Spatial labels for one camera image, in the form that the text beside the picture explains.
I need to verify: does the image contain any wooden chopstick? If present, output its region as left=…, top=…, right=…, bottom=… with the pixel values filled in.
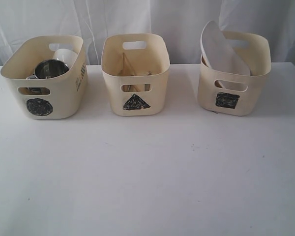
left=122, top=53, right=126, bottom=76
left=118, top=55, right=151, bottom=92

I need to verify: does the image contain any white square plate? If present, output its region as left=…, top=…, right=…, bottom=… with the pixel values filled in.
left=200, top=20, right=252, bottom=90

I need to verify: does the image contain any white round bowl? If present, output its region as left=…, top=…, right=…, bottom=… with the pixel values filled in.
left=52, top=48, right=78, bottom=69

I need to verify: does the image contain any steel mug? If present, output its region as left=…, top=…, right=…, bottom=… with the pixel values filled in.
left=26, top=59, right=69, bottom=80

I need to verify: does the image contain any stainless steel bowl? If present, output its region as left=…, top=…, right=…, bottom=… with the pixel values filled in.
left=18, top=87, right=50, bottom=95

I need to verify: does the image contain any cream bin with triangle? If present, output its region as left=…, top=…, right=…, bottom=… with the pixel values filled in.
left=101, top=33, right=170, bottom=117

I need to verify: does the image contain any cream bin with square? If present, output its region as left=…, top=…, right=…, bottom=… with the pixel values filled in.
left=197, top=30, right=271, bottom=116

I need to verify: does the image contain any white curtain backdrop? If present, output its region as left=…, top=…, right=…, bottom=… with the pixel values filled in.
left=0, top=0, right=295, bottom=65

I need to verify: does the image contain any cream bin with circle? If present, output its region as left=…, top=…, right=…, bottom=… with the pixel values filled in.
left=0, top=35, right=88, bottom=119

